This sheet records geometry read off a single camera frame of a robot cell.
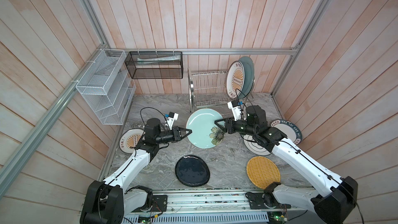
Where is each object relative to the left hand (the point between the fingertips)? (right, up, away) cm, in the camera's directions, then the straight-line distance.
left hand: (191, 135), depth 74 cm
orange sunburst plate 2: (-40, -6, +21) cm, 46 cm away
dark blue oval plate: (0, -21, +9) cm, 23 cm away
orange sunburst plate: (+23, +29, +8) cm, 38 cm away
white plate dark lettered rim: (+64, -1, +26) cm, 69 cm away
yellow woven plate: (+39, -22, +9) cm, 45 cm away
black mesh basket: (-26, +43, +30) cm, 59 cm away
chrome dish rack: (+9, +24, +13) cm, 29 cm away
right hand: (+13, +7, -1) cm, 14 cm away
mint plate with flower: (+7, +1, -1) cm, 7 cm away
